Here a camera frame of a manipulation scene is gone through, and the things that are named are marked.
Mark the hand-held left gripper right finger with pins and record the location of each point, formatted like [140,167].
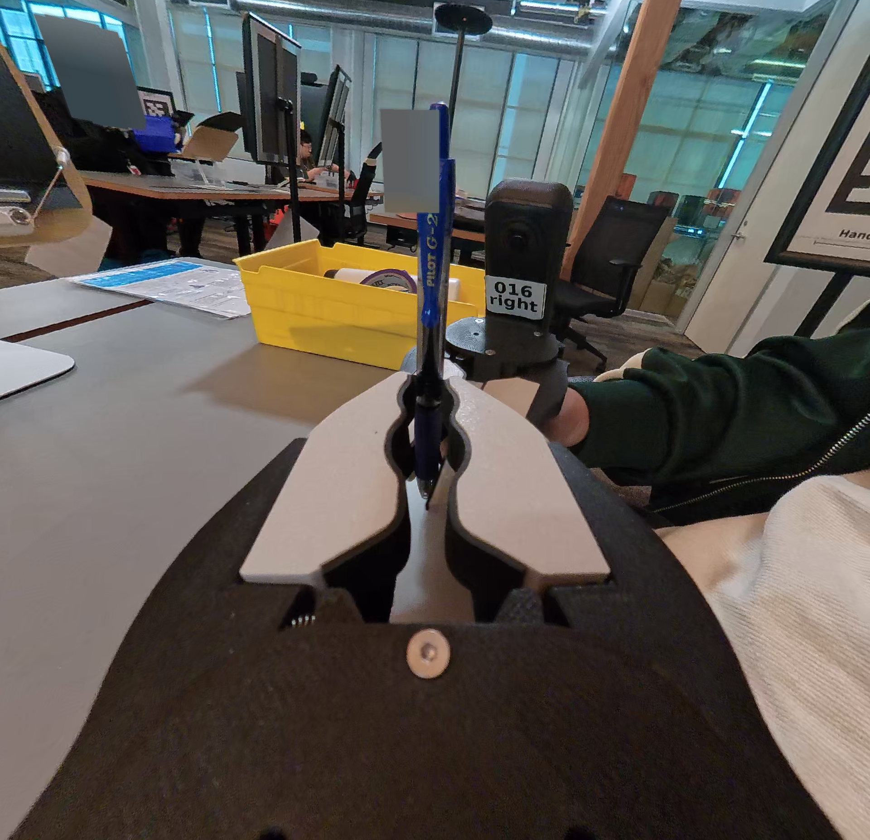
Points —
[530,507]

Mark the white monitor stand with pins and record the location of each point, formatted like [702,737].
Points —
[27,368]

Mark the blue plastic object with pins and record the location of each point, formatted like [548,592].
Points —
[156,136]

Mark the yellow plastic bin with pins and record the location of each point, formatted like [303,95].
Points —
[306,317]

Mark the framed marker sign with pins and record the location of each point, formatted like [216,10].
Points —
[829,174]

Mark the brown cardboard box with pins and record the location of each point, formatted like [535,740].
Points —
[669,289]

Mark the bundle of silver ducts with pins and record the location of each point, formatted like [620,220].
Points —
[408,11]

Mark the black disc on pole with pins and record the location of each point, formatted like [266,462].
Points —
[462,17]

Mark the white blue printed sheet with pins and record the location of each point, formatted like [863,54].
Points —
[170,286]

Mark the black standing monitor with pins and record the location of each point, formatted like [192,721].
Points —
[272,85]
[336,113]

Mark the black mesh office chair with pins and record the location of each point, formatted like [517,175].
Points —
[625,242]

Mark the grey desk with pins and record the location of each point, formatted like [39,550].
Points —
[136,446]

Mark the brown wooden table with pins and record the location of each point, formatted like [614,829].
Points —
[204,191]
[469,225]

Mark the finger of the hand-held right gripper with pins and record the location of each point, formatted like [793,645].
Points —
[411,361]
[513,397]

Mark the blue pen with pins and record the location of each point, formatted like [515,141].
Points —
[430,276]

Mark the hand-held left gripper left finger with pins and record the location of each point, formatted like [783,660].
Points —
[326,500]

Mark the black vertical pole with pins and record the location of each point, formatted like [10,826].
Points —
[292,174]

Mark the person's right hand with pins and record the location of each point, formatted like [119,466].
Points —
[571,422]

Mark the wooden pillar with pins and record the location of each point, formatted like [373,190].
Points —
[625,106]

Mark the white paper roll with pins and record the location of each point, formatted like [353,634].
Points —
[346,276]

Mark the person's right forearm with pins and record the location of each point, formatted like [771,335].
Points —
[713,405]

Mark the purple tape roll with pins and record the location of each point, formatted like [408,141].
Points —
[391,279]

